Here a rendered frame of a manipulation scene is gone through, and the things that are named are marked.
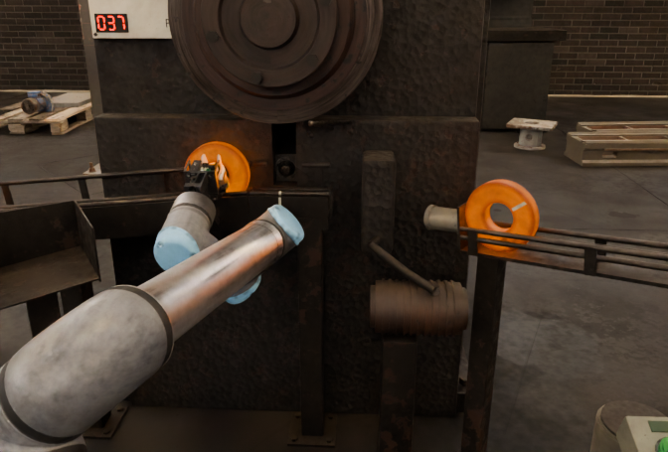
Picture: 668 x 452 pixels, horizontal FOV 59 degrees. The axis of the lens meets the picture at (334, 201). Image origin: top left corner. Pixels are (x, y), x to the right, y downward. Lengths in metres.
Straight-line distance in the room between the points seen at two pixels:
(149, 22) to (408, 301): 0.91
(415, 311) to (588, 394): 0.85
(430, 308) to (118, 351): 0.83
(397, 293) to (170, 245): 0.52
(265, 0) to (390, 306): 0.70
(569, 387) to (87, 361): 1.64
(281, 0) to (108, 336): 0.79
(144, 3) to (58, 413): 1.08
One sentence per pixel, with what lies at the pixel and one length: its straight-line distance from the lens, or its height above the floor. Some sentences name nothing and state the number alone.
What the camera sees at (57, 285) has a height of 0.60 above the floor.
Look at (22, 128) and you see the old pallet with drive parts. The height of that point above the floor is 0.06.
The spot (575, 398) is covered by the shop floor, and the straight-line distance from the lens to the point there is 2.04.
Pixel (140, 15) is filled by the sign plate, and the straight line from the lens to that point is 1.57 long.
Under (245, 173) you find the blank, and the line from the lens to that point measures 1.45.
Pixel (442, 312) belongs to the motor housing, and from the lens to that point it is 1.36.
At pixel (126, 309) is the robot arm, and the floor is 0.83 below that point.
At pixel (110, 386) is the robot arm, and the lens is 0.70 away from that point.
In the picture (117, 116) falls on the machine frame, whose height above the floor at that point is 0.87.
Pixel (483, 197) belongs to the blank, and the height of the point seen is 0.75.
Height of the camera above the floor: 1.16
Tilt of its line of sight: 19 degrees down
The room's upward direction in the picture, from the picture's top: straight up
